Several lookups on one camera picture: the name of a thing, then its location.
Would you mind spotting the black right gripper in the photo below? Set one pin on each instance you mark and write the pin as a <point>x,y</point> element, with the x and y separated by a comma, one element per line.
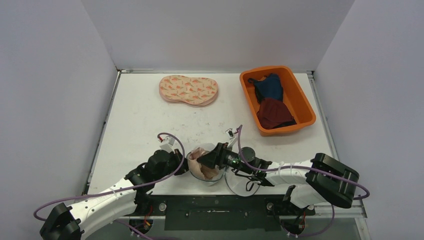
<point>219,156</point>

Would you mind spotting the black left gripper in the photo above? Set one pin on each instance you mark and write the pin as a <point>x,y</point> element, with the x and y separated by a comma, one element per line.
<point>179,158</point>

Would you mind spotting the beige bra with white straps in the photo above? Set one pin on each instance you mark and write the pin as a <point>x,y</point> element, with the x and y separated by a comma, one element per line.
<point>199,170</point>

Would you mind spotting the white mesh cylindrical laundry bag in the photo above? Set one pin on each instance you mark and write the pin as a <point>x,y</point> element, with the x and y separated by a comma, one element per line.
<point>237,185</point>

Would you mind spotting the pink carrot-print laundry bag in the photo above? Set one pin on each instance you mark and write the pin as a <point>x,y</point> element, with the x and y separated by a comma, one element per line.
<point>194,91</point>

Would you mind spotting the dark red bra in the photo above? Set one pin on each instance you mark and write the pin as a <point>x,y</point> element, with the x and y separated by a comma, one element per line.
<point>273,114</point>

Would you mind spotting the navy blue bra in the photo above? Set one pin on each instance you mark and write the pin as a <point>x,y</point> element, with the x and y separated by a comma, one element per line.
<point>269,87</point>

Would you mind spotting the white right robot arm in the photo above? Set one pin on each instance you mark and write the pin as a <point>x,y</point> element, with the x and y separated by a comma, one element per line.
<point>318,180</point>

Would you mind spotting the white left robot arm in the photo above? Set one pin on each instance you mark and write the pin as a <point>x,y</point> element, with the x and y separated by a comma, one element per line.
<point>79,220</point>

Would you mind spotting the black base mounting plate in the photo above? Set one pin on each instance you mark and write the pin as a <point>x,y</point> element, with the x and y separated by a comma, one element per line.
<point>219,212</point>

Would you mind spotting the orange plastic bin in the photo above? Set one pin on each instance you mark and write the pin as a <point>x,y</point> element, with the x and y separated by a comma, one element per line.
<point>294,98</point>

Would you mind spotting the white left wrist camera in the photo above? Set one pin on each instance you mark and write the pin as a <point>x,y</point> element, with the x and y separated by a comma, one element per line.
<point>167,144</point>

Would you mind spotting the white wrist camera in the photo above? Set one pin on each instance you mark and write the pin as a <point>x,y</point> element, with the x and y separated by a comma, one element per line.
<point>232,134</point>
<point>167,144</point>

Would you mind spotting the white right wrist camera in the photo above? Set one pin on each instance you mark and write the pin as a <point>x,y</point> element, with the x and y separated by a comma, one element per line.
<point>232,134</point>

